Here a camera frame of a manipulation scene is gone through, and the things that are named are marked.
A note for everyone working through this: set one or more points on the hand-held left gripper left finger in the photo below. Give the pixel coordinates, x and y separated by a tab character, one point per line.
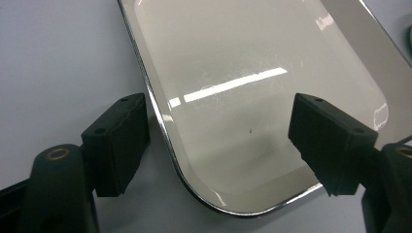
118	145

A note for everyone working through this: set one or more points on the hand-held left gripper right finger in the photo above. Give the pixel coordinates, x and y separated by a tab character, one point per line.
333	145

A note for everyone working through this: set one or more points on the white square plate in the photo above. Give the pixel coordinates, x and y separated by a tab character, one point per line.
233	48

